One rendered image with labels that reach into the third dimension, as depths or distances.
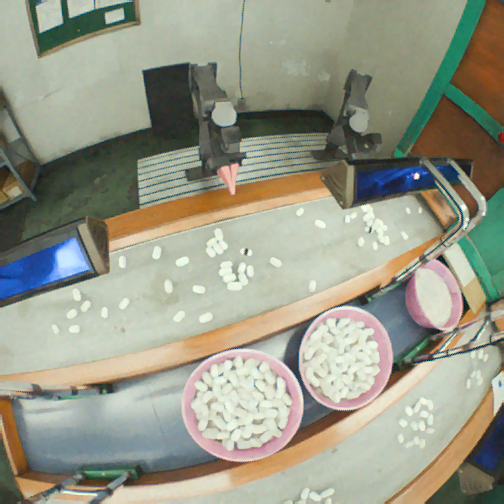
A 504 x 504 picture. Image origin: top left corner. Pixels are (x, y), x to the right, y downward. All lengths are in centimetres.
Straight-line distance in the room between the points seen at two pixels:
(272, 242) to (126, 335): 47
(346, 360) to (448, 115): 100
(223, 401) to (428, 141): 121
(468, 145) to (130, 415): 144
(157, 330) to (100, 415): 32
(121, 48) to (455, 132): 234
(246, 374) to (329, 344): 23
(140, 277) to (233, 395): 38
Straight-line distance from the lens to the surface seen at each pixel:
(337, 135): 110
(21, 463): 101
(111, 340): 63
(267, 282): 61
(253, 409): 57
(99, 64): 238
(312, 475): 66
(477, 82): 111
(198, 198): 73
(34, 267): 34
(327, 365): 62
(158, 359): 55
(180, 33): 233
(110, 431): 73
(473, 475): 47
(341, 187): 37
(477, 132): 108
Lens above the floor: 129
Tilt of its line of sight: 60 degrees down
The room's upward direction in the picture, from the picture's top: 11 degrees clockwise
